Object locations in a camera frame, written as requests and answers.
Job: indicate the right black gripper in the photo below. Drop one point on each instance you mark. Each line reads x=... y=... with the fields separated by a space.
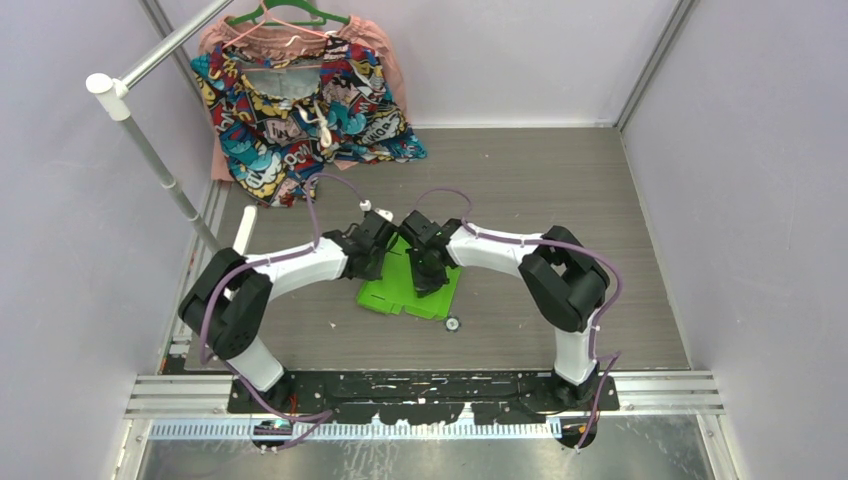
x=425 y=286

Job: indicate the metal clothes rack pole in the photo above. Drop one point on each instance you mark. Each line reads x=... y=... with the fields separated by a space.
x=111 y=92

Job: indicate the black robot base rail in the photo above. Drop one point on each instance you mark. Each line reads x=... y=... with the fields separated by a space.
x=434 y=397

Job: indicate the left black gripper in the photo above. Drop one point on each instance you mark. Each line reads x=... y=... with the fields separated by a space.
x=375 y=274

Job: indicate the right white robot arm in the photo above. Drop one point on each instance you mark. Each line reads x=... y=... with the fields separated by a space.
x=572 y=286

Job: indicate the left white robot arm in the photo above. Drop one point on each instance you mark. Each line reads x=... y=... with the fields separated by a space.
x=226 y=304

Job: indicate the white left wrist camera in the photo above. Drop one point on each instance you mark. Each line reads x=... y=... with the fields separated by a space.
x=366 y=206

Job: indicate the colorful patterned shirt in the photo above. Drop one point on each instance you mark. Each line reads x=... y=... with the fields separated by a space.
x=284 y=104

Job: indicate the green clothes hanger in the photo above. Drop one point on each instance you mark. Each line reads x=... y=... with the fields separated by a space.
x=300 y=13

